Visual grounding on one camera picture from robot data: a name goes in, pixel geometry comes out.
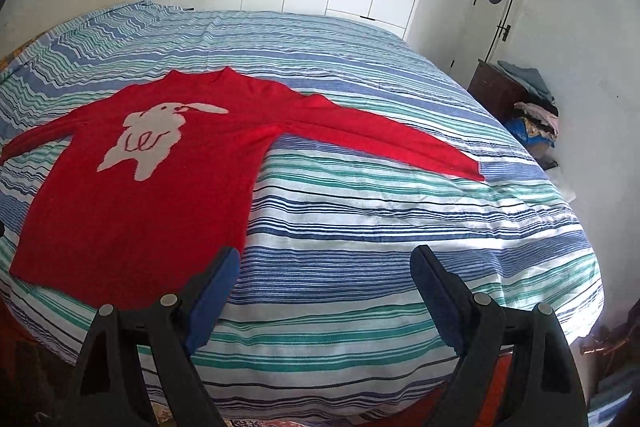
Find red sweater with white rabbit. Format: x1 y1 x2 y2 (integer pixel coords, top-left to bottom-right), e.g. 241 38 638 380
0 67 487 312

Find dark wooden nightstand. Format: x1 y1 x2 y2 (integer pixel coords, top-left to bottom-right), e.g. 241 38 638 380
468 59 528 124

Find striped blue green bed cover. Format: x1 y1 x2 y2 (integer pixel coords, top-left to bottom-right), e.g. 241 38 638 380
0 1 605 423

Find pile of clothes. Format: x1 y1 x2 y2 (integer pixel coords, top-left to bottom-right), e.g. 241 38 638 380
496 61 561 142

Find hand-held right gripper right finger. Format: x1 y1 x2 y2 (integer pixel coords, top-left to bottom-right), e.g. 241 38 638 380
409 245 590 427

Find white door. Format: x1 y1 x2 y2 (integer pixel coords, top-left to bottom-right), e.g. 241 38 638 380
448 0 535 92

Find blue bag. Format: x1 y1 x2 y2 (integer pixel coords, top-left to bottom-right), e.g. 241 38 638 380
504 117 557 158

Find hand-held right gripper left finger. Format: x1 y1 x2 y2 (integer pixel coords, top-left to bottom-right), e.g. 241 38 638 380
64 246 241 427

